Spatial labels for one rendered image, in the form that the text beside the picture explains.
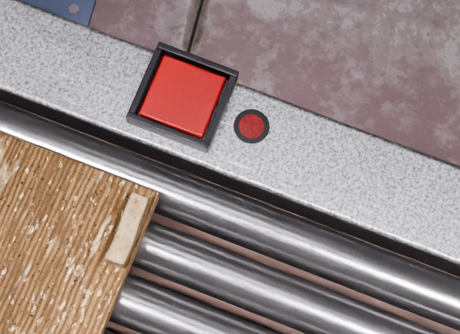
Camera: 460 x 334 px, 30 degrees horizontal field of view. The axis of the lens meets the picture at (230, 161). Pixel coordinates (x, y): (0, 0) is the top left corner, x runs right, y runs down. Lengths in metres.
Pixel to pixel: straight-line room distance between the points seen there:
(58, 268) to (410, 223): 0.30
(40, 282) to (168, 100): 0.19
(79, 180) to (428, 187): 0.30
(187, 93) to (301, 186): 0.13
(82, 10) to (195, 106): 1.08
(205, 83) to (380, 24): 1.11
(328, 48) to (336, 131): 1.04
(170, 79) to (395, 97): 1.07
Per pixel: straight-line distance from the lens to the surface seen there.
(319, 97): 1.75
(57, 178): 0.73
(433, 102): 1.80
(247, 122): 0.76
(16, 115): 0.77
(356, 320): 0.73
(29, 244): 0.72
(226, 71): 0.76
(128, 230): 0.69
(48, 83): 0.78
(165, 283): 0.77
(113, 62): 0.78
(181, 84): 0.75
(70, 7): 1.80
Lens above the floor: 1.64
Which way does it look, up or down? 75 degrees down
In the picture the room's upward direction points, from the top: 10 degrees clockwise
